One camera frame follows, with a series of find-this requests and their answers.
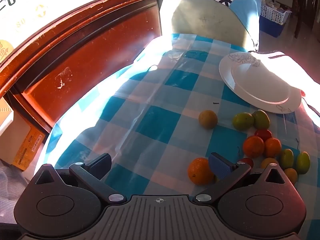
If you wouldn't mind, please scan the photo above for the light blue checked sheet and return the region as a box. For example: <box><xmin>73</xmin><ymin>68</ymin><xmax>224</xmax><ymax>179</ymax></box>
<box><xmin>0</xmin><ymin>159</ymin><xmax>35</xmax><ymax>224</ymax></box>

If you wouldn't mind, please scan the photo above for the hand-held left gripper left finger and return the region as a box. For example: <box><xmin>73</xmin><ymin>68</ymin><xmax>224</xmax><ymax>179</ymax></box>
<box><xmin>29</xmin><ymin>153</ymin><xmax>125</xmax><ymax>204</ymax></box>

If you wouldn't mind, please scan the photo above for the white printed cardboard box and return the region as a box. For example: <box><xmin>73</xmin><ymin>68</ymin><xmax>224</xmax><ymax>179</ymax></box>
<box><xmin>0</xmin><ymin>0</ymin><xmax>122</xmax><ymax>63</ymax></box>

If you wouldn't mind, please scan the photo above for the green jujube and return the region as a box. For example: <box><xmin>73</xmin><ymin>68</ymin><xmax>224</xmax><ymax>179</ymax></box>
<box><xmin>232</xmin><ymin>112</ymin><xmax>255</xmax><ymax>131</ymax></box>
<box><xmin>279</xmin><ymin>149</ymin><xmax>294</xmax><ymax>170</ymax></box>
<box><xmin>296</xmin><ymin>151</ymin><xmax>311</xmax><ymax>175</ymax></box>
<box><xmin>252</xmin><ymin>109</ymin><xmax>271</xmax><ymax>130</ymax></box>

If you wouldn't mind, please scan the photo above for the brown-green mandarin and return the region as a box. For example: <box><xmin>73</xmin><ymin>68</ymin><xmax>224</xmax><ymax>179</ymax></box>
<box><xmin>198</xmin><ymin>110</ymin><xmax>218</xmax><ymax>130</ymax></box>

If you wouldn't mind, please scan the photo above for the red cherry tomato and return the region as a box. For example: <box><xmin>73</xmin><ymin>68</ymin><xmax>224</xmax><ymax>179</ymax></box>
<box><xmin>254</xmin><ymin>129</ymin><xmax>272</xmax><ymax>142</ymax></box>
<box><xmin>239</xmin><ymin>157</ymin><xmax>254</xmax><ymax>168</ymax></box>

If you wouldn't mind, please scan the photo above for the blue storage bin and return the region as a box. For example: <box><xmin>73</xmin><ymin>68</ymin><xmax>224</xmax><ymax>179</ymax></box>
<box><xmin>259</xmin><ymin>15</ymin><xmax>285</xmax><ymax>38</ymax></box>

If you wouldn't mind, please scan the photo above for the white plastic basket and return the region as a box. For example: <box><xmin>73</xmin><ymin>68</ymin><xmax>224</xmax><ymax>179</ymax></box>
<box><xmin>260</xmin><ymin>4</ymin><xmax>292</xmax><ymax>25</ymax></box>

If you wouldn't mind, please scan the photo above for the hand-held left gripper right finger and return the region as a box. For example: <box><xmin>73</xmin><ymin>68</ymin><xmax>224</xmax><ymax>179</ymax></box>
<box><xmin>192</xmin><ymin>152</ymin><xmax>295</xmax><ymax>203</ymax></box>

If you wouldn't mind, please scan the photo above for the blue checked tablecloth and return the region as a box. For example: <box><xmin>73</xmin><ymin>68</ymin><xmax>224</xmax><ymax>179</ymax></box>
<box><xmin>45</xmin><ymin>32</ymin><xmax>320</xmax><ymax>195</ymax></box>

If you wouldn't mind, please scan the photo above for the red-brown wooden headboard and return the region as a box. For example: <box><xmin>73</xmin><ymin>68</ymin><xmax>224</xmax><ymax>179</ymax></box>
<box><xmin>0</xmin><ymin>0</ymin><xmax>164</xmax><ymax>135</ymax></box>

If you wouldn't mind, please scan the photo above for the dark wooden chair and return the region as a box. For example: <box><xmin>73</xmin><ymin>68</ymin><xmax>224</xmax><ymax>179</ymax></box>
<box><xmin>291</xmin><ymin>0</ymin><xmax>320</xmax><ymax>39</ymax></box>

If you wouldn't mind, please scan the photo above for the white plate with line drawings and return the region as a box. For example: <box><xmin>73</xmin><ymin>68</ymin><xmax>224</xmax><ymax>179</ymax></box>
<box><xmin>219</xmin><ymin>52</ymin><xmax>302</xmax><ymax>114</ymax></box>

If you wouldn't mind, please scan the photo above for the yellow cardboard box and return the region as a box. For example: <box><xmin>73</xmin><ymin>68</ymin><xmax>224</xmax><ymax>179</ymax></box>
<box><xmin>14</xmin><ymin>126</ymin><xmax>45</xmax><ymax>172</ymax></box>

